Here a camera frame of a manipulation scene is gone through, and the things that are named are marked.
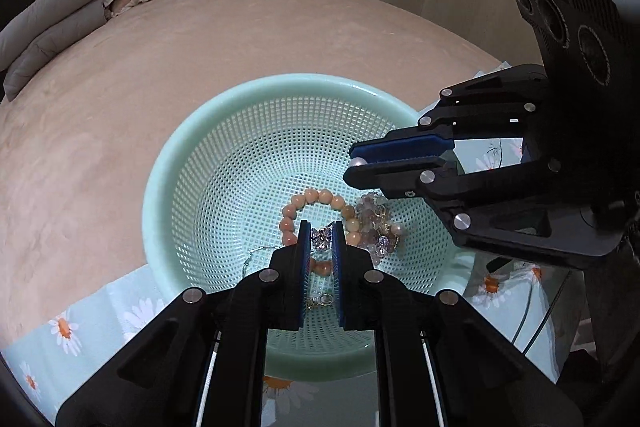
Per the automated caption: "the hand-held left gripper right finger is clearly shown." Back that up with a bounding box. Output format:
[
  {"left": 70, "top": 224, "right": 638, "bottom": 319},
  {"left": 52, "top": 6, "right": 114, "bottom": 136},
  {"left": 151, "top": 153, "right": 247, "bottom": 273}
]
[{"left": 331, "top": 221, "right": 583, "bottom": 427}]

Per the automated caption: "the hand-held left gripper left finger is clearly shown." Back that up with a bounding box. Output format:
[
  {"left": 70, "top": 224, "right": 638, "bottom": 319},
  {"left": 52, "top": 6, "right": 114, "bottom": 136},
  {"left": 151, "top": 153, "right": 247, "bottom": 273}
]
[{"left": 55, "top": 219, "right": 313, "bottom": 427}]

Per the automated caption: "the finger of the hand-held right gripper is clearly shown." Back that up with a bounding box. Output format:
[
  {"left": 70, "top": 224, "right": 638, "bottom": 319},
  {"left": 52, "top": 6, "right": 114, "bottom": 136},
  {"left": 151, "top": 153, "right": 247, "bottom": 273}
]
[
  {"left": 342, "top": 156, "right": 625, "bottom": 270},
  {"left": 349, "top": 64, "right": 551, "bottom": 161}
]

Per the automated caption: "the hoop earring with crystals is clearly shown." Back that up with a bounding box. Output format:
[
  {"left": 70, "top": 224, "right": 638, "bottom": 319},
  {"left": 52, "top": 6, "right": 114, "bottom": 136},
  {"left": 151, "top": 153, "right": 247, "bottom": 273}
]
[{"left": 311, "top": 227, "right": 335, "bottom": 253}]

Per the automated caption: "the pink bead bracelet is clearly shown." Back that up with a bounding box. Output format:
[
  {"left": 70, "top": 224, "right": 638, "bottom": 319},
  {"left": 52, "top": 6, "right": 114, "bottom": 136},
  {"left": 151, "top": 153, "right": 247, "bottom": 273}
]
[{"left": 357, "top": 227, "right": 401, "bottom": 264}]

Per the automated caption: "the large silver hoop earring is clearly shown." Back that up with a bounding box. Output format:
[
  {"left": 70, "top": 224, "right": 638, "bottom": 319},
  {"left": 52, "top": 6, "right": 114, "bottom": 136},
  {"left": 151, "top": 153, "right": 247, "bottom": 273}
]
[{"left": 242, "top": 246, "right": 281, "bottom": 280}]

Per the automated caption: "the orange bead bracelet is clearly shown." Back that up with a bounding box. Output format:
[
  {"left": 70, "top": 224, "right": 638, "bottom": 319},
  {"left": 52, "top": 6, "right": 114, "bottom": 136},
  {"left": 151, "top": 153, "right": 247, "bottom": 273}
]
[{"left": 279, "top": 188, "right": 360, "bottom": 278}]

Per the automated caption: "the green plastic basket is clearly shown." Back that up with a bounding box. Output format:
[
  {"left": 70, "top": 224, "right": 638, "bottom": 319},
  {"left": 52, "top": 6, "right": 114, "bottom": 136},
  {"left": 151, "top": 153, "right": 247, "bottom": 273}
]
[{"left": 141, "top": 74, "right": 476, "bottom": 380}]

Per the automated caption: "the daisy print blue cloth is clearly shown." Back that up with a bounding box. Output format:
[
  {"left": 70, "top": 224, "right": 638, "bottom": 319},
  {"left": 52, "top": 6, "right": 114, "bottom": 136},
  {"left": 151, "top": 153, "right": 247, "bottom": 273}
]
[{"left": 5, "top": 69, "right": 581, "bottom": 427}]

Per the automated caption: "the pink bedspread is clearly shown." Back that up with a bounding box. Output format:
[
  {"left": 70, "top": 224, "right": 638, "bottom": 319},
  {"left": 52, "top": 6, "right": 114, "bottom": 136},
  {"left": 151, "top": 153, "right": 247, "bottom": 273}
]
[{"left": 0, "top": 0, "right": 511, "bottom": 348}]

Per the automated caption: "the grey pillow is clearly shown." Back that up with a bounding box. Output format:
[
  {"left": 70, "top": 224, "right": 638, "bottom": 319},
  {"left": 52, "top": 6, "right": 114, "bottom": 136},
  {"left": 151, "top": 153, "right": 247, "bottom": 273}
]
[
  {"left": 2, "top": 0, "right": 108, "bottom": 102},
  {"left": 0, "top": 0, "right": 103, "bottom": 70}
]

